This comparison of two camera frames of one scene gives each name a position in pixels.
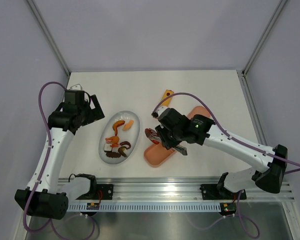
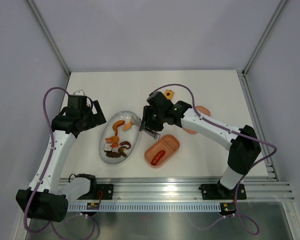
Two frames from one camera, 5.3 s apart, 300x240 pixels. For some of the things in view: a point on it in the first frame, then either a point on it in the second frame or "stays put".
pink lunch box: (156, 154) stays put
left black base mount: (107, 190) stays put
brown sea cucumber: (113, 154) stays put
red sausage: (149, 132) to (157, 157)
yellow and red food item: (128, 125) stays put
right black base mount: (210, 192) stays put
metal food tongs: (155, 137) to (135, 120)
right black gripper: (161, 129) to (146, 122)
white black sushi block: (107, 147) stays put
